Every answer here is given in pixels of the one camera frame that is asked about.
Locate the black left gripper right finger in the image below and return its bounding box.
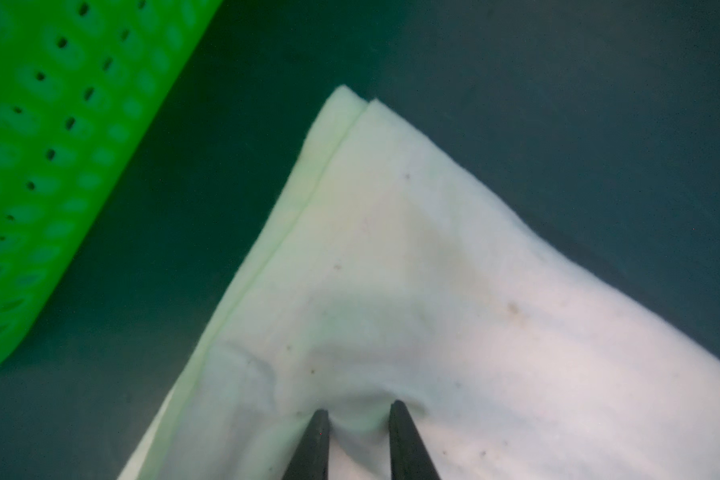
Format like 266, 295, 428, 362
388, 400, 440, 480

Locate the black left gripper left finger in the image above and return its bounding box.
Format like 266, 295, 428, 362
282, 409, 331, 480

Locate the white printed t shirt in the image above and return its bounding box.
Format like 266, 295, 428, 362
122, 86, 720, 479

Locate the green plastic perforated basket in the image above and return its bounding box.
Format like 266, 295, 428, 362
0, 0, 219, 364

